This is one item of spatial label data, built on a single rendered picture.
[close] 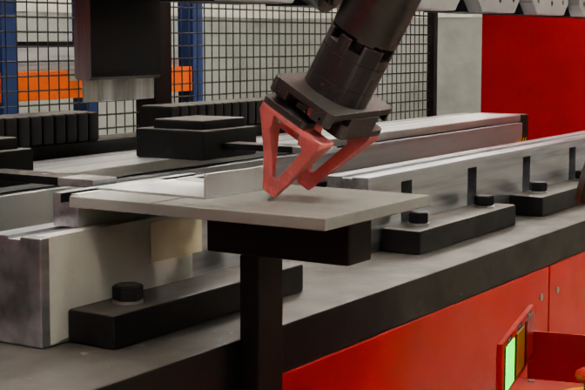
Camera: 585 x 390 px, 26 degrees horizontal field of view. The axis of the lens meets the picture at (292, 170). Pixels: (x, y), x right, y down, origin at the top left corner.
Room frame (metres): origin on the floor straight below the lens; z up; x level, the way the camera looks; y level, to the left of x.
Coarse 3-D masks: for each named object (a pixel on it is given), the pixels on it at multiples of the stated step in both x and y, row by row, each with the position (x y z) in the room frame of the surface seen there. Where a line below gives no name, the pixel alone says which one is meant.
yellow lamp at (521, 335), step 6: (522, 330) 1.32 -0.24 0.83; (516, 336) 1.29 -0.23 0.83; (522, 336) 1.32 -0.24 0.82; (516, 342) 1.29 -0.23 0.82; (522, 342) 1.32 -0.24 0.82; (516, 348) 1.29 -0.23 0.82; (522, 348) 1.32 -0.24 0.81; (516, 354) 1.29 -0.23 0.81; (522, 354) 1.32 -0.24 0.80; (516, 360) 1.29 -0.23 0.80; (522, 360) 1.32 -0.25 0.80; (516, 366) 1.29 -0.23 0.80; (522, 366) 1.32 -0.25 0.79; (516, 372) 1.29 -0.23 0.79
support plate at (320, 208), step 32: (96, 192) 1.13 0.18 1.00; (128, 192) 1.13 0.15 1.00; (256, 192) 1.13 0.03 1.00; (288, 192) 1.13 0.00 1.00; (320, 192) 1.13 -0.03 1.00; (352, 192) 1.13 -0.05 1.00; (384, 192) 1.13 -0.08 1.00; (256, 224) 1.00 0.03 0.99; (288, 224) 0.98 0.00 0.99; (320, 224) 0.96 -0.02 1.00; (352, 224) 1.00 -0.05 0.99
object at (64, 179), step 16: (0, 144) 1.31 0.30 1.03; (16, 144) 1.32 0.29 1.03; (0, 160) 1.29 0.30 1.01; (16, 160) 1.31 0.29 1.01; (32, 160) 1.33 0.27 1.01; (0, 176) 1.25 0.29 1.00; (16, 176) 1.24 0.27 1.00; (32, 176) 1.23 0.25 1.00; (48, 176) 1.22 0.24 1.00; (64, 176) 1.22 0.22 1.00; (80, 176) 1.22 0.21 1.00; (96, 176) 1.22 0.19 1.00
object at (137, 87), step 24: (96, 0) 1.15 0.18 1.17; (120, 0) 1.18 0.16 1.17; (144, 0) 1.20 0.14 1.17; (96, 24) 1.15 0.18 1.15; (120, 24) 1.18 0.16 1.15; (144, 24) 1.20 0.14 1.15; (96, 48) 1.15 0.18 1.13; (120, 48) 1.17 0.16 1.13; (144, 48) 1.20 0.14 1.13; (96, 72) 1.15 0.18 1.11; (120, 72) 1.17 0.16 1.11; (144, 72) 1.20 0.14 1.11; (96, 96) 1.16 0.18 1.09; (120, 96) 1.19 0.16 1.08; (144, 96) 1.22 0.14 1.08
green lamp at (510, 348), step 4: (512, 340) 1.26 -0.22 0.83; (508, 344) 1.24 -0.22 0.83; (512, 344) 1.26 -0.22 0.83; (508, 348) 1.24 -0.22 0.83; (512, 348) 1.26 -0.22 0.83; (508, 352) 1.24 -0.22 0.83; (512, 352) 1.26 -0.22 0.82; (508, 356) 1.24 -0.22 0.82; (512, 356) 1.26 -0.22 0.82; (508, 360) 1.24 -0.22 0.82; (512, 360) 1.26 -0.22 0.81; (508, 364) 1.24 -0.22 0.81; (512, 364) 1.26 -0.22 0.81; (508, 368) 1.24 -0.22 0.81; (512, 368) 1.26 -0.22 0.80; (508, 372) 1.24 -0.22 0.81; (512, 372) 1.26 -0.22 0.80; (508, 376) 1.24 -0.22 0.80; (512, 376) 1.26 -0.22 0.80; (508, 380) 1.24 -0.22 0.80; (512, 380) 1.26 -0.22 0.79; (508, 384) 1.24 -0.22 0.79
